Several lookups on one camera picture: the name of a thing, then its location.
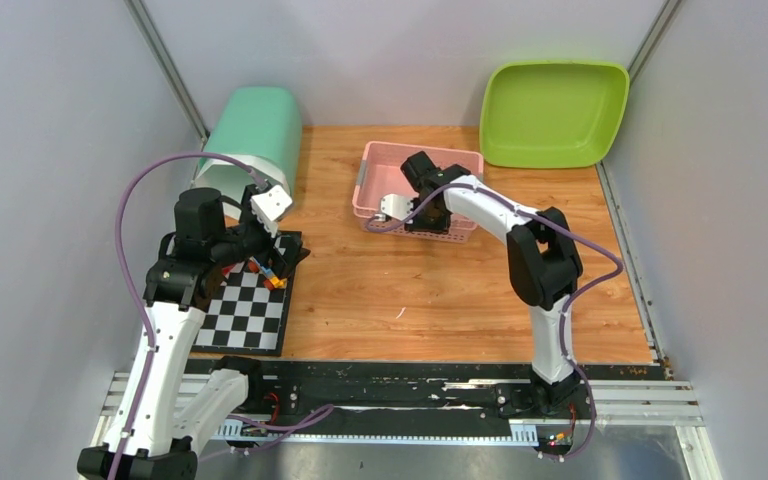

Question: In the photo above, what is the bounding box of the right aluminium frame post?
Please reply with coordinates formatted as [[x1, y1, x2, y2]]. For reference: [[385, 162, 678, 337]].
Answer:
[[627, 0, 684, 84]]

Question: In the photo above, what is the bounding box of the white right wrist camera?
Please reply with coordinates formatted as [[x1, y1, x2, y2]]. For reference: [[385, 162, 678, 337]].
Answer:
[[373, 193, 414, 222]]

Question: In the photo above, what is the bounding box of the aluminium frame post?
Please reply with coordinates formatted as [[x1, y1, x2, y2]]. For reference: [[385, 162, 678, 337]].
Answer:
[[627, 0, 684, 84], [124, 0, 210, 146]]

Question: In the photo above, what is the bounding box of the pink perforated plastic basket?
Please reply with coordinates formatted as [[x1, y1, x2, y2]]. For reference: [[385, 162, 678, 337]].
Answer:
[[352, 141, 484, 230]]

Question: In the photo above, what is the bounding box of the blue yellow toy car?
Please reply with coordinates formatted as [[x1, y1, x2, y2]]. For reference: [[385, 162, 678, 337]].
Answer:
[[246, 258, 288, 290]]

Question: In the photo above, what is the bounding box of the black white checkerboard mat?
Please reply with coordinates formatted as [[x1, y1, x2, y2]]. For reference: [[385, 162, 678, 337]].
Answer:
[[191, 264, 295, 357]]

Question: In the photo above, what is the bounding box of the left aluminium frame post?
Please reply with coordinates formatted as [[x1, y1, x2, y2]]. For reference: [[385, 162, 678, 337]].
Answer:
[[124, 0, 210, 146]]

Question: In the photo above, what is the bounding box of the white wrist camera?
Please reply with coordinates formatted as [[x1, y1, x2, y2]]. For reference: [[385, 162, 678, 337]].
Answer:
[[373, 193, 414, 222], [249, 184, 293, 238]]

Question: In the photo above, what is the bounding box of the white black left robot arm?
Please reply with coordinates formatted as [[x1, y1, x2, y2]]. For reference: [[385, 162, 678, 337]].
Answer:
[[77, 184, 309, 479]]

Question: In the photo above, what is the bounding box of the large lime green tub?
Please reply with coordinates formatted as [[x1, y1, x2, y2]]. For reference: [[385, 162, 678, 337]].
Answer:
[[479, 60, 631, 169]]

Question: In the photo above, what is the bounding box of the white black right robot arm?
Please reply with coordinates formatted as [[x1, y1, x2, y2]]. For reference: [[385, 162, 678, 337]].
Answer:
[[396, 151, 583, 418]]

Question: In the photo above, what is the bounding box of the mint green trash bin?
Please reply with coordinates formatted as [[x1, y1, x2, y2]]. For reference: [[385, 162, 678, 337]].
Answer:
[[204, 86, 302, 197]]

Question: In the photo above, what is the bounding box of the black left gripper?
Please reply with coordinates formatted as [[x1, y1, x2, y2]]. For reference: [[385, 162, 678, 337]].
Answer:
[[210, 186, 310, 278]]

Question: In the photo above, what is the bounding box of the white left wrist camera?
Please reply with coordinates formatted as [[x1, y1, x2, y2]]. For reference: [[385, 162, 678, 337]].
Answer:
[[249, 184, 293, 238]]

